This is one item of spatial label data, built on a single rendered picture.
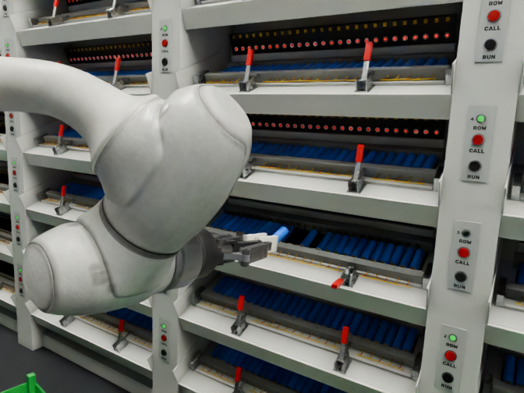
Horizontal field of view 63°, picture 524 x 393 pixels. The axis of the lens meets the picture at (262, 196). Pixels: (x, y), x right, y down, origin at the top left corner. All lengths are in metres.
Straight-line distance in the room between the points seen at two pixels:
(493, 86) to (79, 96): 0.61
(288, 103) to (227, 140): 0.52
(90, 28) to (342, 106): 0.77
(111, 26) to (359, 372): 1.04
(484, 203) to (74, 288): 0.62
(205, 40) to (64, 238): 0.78
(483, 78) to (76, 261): 0.65
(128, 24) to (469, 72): 0.82
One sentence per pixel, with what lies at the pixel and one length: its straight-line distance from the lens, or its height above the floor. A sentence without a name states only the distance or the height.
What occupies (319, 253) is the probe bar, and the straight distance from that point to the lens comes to 0.94.
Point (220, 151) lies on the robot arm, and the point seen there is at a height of 0.82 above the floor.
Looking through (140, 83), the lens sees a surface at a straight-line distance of 1.27.
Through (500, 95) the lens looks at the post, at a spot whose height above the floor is 0.90.
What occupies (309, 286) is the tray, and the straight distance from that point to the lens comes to 0.93.
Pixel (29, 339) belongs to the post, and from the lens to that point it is 1.83.
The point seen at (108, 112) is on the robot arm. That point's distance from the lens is 0.43.
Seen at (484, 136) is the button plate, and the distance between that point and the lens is 0.78.
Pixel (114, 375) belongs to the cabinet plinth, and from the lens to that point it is 1.55.
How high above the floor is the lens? 0.85
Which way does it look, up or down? 10 degrees down
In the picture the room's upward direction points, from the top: 2 degrees clockwise
